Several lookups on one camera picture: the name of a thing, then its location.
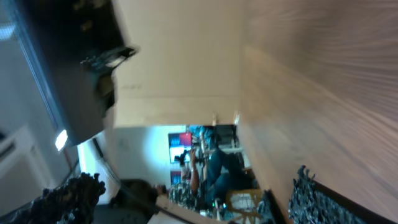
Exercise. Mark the blue screen smartphone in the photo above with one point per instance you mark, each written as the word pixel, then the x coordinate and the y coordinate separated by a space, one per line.
pixel 73 48

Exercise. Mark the background computer monitor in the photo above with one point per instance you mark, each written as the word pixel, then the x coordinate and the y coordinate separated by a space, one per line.
pixel 179 146

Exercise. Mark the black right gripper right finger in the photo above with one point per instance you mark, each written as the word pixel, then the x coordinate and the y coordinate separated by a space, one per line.
pixel 313 202

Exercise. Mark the seated person in background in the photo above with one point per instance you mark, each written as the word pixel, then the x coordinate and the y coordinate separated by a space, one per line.
pixel 223 174

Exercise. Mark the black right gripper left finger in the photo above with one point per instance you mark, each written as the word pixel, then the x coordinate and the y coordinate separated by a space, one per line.
pixel 72 202

